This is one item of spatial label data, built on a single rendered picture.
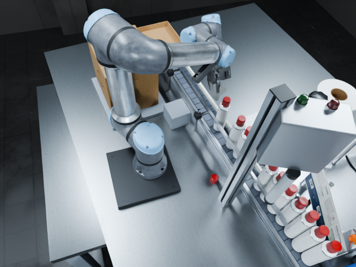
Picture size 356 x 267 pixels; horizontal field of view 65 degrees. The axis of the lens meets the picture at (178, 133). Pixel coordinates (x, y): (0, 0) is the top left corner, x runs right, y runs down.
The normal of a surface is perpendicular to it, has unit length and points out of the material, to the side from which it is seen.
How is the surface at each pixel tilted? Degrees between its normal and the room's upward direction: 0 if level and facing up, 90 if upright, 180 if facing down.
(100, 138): 0
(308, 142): 90
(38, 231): 0
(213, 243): 0
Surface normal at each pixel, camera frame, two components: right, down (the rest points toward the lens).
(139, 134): 0.15, -0.51
